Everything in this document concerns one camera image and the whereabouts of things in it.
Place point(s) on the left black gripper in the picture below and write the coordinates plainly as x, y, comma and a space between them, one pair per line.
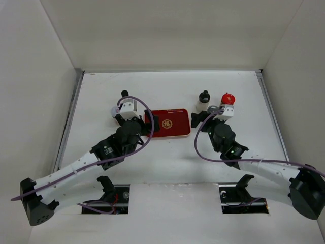
143, 124

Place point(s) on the soy sauce bottle black cap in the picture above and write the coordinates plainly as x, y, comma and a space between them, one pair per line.
125, 93

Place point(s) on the red tray gold emblem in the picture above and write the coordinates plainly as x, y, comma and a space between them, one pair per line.
172, 123

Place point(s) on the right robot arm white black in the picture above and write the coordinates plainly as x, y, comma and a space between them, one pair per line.
299, 186

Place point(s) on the sauce bottle red cap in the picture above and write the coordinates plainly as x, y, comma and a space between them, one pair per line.
227, 99

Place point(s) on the salt grinder jar grey lid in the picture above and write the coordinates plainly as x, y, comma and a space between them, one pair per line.
213, 110

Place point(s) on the salt jar black knob lid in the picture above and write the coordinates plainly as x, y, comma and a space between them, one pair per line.
203, 101

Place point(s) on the small jar white lid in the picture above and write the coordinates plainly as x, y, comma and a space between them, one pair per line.
115, 112

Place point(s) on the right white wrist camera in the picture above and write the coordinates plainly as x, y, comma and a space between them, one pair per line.
227, 113

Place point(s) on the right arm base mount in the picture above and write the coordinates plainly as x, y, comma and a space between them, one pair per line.
235, 198

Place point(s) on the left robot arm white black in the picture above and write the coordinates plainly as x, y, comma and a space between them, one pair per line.
86, 177

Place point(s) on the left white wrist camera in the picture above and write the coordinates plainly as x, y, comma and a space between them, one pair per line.
128, 109

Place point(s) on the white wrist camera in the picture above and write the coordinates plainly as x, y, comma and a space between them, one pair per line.
227, 113
128, 109

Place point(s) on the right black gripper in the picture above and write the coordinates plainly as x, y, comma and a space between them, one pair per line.
196, 118

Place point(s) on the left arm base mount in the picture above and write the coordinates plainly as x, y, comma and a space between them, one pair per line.
114, 200

